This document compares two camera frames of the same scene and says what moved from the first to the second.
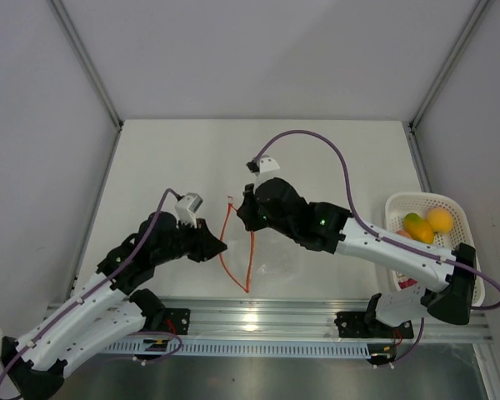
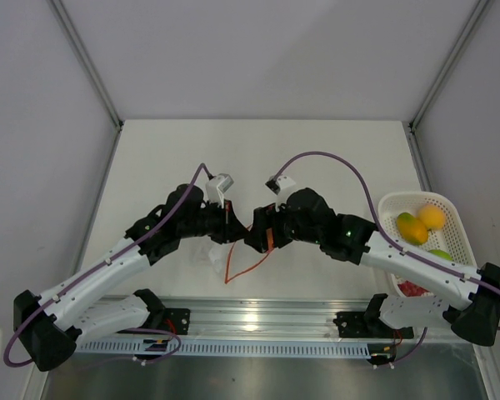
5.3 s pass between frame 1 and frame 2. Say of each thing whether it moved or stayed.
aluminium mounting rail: stayed
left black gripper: moved
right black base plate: stayed
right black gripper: moved
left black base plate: stayed
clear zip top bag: moved
